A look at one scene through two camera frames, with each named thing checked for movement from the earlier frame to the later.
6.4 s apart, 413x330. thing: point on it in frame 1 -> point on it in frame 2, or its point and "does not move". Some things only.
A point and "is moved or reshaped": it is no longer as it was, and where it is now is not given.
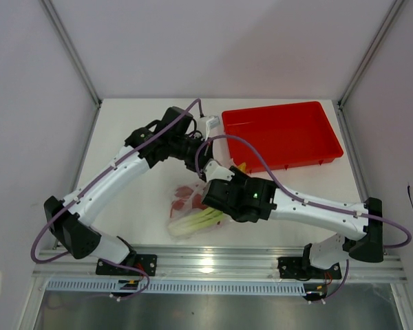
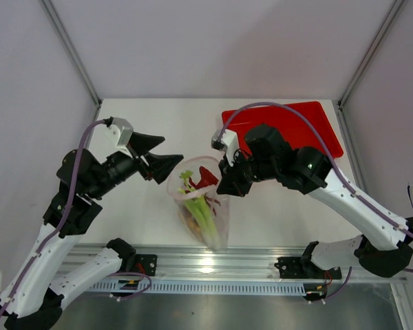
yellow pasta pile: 242,167 is moved or reshaped
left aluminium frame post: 71,50 does not move
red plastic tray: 288,134 does not move
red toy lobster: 182,193 is moved or reshaped
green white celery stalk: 189,223 -> 199,205
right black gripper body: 239,179 -> 244,173
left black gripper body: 187,150 -> 121,166
